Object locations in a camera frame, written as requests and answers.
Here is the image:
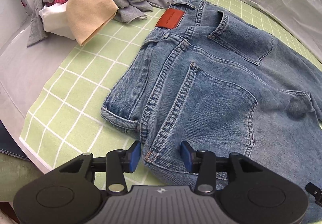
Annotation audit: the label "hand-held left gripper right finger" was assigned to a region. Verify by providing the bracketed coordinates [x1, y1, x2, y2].
[180, 140, 262, 195]

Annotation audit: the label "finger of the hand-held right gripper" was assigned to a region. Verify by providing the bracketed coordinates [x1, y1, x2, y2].
[305, 182, 322, 207]

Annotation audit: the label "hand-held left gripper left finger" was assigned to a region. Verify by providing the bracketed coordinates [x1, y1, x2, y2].
[60, 140, 142, 195]

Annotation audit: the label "blue denim jeans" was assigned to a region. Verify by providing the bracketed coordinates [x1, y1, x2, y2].
[101, 0, 322, 224]

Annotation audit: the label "green fluffy blanket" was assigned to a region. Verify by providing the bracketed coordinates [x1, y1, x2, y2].
[0, 155, 52, 217]

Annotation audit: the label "dark blue cloth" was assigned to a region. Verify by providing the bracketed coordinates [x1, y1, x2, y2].
[0, 121, 29, 161]

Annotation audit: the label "light grey bed sheet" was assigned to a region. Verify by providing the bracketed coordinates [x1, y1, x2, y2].
[0, 13, 83, 174]

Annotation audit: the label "beige garment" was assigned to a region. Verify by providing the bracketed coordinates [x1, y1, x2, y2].
[36, 0, 119, 46]

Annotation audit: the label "white garment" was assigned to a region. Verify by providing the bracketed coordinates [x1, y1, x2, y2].
[39, 3, 76, 40]

